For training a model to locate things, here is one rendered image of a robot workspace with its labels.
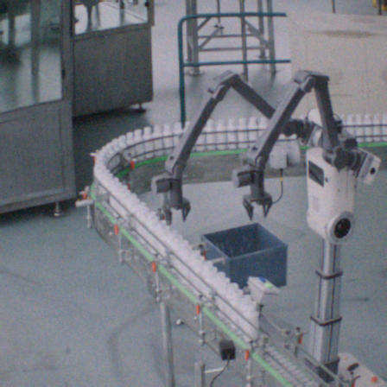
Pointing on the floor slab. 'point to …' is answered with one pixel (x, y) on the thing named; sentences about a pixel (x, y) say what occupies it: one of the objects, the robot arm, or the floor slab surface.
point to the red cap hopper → (229, 36)
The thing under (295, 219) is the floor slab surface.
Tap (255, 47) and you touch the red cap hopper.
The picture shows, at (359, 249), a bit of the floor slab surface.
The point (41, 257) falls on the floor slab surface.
